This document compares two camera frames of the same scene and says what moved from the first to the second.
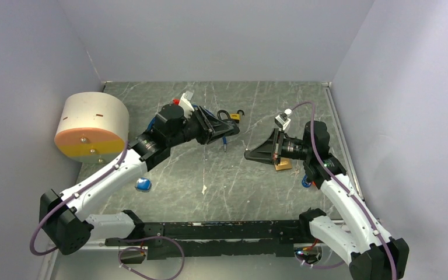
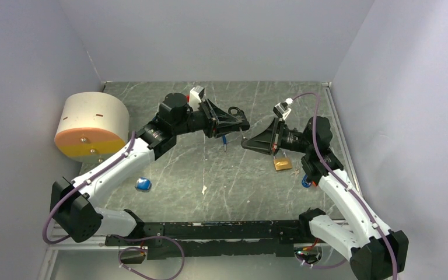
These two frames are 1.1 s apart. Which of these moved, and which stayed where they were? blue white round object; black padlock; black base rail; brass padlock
Moved: black padlock
Stayed: blue white round object; brass padlock; black base rail
